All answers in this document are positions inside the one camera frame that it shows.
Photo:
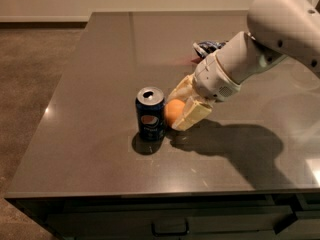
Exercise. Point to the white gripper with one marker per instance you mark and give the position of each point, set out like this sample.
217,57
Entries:
210,78

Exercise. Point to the orange fruit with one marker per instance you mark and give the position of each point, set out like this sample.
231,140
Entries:
173,109

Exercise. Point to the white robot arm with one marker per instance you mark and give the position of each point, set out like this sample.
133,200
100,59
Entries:
277,29

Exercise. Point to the blue pepsi can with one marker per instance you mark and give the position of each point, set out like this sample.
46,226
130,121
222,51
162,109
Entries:
150,102

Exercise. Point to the blue crumpled chip bag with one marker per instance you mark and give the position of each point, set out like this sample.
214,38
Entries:
203,49

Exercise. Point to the dark cabinet drawer front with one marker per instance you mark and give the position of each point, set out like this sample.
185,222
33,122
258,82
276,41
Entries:
221,223

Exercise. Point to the black drawer handle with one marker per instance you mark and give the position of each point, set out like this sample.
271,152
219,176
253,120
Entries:
170,228

